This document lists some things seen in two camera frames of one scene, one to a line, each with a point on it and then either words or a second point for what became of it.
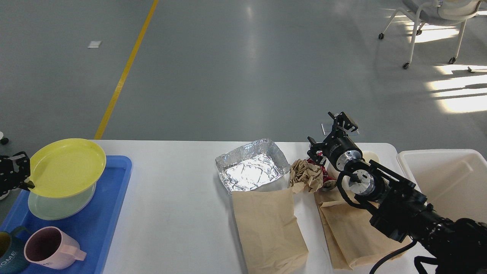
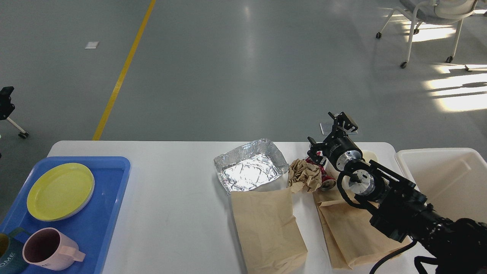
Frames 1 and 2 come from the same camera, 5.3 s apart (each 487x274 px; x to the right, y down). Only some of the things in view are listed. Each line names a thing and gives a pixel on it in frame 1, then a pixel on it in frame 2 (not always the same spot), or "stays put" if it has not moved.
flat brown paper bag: x=272 y=241 stays put
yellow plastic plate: x=66 y=168 → x=59 y=191
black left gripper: x=9 y=180 → x=6 y=107
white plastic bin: x=454 y=181 stays put
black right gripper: x=337 y=144 stays put
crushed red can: x=329 y=183 stays put
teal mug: x=12 y=259 stays put
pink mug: x=49 y=247 stays put
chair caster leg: x=4 y=140 → x=23 y=134
